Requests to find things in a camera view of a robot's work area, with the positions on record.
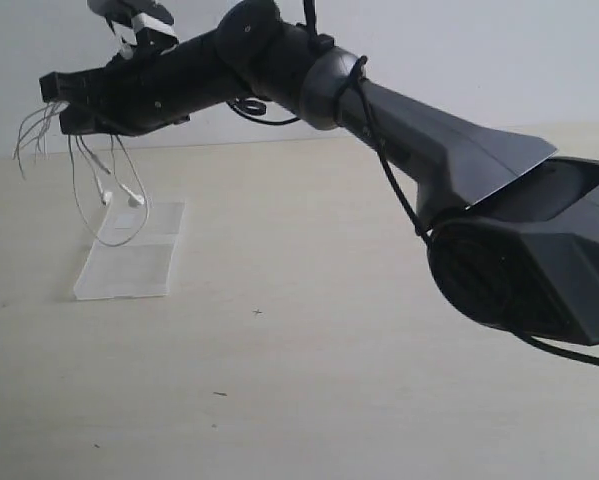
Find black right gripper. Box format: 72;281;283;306
39;42;194;136

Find white wired earphones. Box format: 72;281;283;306
11;99;150;247

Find clear plastic storage box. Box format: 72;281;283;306
73;201;186;301

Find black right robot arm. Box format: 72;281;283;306
40;1;599;363

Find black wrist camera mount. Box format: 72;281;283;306
87;0;179;60

